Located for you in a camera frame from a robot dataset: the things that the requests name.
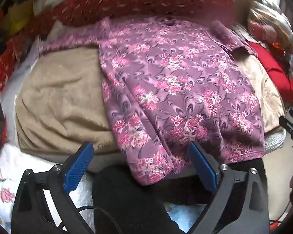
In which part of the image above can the purple floral shirt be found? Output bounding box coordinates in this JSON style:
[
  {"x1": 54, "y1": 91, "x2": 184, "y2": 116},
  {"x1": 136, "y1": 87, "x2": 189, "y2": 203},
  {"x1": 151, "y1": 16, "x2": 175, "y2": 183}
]
[{"x1": 44, "y1": 17, "x2": 264, "y2": 185}]

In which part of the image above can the red cloth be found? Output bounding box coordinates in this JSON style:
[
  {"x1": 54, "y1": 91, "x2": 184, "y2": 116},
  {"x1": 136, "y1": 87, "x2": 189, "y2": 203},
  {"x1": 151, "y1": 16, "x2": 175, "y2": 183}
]
[{"x1": 247, "y1": 41, "x2": 293, "y2": 106}]

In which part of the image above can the white cartoon print cloth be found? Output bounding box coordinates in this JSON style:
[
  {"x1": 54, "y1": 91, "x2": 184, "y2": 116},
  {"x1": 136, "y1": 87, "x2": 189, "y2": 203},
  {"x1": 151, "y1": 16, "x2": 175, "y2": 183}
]
[{"x1": 0, "y1": 143, "x2": 95, "y2": 233}]

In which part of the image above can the black garment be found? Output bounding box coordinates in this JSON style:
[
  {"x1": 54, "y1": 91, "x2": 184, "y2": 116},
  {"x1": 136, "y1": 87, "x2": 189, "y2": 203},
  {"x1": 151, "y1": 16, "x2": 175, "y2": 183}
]
[{"x1": 91, "y1": 158, "x2": 269, "y2": 234}]

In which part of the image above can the beige fleece blanket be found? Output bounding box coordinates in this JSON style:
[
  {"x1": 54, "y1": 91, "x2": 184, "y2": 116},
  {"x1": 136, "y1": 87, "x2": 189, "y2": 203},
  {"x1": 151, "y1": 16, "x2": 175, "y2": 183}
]
[{"x1": 16, "y1": 47, "x2": 284, "y2": 161}]

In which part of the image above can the doll in plastic bag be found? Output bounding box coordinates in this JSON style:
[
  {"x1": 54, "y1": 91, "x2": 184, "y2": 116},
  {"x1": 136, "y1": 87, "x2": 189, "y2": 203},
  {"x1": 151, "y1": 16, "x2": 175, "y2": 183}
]
[{"x1": 247, "y1": 1, "x2": 293, "y2": 53}]

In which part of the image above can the red patterned pillow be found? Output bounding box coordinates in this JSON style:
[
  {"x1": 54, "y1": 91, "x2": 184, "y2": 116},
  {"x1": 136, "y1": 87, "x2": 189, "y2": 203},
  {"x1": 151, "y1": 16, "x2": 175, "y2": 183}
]
[{"x1": 0, "y1": 0, "x2": 235, "y2": 91}]

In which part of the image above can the yellow black item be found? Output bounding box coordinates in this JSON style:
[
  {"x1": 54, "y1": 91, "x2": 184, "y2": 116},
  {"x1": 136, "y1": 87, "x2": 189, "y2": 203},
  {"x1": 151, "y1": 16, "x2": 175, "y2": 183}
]
[{"x1": 0, "y1": 0, "x2": 33, "y2": 37}]

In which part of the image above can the black cable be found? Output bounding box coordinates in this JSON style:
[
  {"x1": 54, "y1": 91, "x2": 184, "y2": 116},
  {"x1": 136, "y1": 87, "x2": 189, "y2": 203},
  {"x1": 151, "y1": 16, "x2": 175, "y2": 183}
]
[{"x1": 56, "y1": 205, "x2": 124, "y2": 234}]

